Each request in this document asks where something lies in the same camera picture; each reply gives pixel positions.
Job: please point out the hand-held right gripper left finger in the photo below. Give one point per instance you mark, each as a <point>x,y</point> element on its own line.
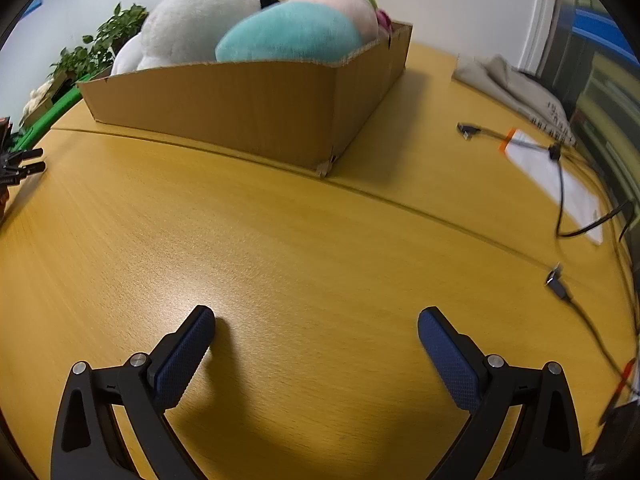
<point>184,362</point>

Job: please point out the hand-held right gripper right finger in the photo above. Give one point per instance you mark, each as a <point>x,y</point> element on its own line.
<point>450,362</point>

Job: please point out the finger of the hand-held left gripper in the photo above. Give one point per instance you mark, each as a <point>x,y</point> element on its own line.
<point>27,153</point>
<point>31,168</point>

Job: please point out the brown cardboard box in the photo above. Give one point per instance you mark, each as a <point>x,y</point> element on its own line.
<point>225,105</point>

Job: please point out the white plush toy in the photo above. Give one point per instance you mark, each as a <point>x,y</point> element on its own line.
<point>195,25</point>

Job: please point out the pink pig plush toy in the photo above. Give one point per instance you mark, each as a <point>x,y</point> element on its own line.
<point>287,35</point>

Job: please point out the green ledge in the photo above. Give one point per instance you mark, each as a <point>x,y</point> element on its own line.
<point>52,110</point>

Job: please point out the green potted plant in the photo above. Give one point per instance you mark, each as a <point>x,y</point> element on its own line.
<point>117,30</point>

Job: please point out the white paper sheet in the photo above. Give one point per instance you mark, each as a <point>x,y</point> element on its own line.
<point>550,180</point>

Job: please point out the grey printed cloth bag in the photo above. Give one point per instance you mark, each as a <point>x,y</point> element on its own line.
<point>510,85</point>

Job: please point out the glass partition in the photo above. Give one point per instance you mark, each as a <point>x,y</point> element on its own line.
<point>595,85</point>

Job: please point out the magenta plush toy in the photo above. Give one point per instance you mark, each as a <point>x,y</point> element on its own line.
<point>384,20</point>

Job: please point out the blue window banner strip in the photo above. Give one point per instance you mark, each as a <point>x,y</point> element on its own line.
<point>592,21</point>

